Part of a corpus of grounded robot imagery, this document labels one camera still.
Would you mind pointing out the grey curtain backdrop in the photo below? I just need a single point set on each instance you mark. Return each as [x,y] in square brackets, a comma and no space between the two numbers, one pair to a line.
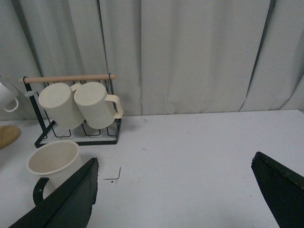
[170,56]

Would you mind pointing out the left cream ribbed mug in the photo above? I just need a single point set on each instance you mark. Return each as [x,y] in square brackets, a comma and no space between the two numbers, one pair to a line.
[58,101]

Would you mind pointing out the white enamel mug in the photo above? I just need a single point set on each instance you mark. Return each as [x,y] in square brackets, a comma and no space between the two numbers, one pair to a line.
[6,97]

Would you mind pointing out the cream ribbed mug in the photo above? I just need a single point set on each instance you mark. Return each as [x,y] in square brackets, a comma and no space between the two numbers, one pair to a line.
[99,108]
[58,101]

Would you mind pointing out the black wire cup rack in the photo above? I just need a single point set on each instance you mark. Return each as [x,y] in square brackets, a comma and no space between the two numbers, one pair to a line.
[107,136]

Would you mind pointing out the cream smiley mug black handle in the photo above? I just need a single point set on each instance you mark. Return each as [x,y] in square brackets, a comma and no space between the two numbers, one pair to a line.
[53,164]

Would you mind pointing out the wooden mug tree stand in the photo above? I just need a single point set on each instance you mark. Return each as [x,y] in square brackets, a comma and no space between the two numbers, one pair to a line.
[8,134]

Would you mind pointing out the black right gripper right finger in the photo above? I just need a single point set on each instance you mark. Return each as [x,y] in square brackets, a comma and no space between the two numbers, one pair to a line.
[282,189]

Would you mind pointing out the right cream ribbed mug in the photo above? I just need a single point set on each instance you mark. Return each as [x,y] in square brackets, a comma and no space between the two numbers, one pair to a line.
[99,108]

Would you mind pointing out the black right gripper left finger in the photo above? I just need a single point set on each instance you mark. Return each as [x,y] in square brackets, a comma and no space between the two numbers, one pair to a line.
[68,206]

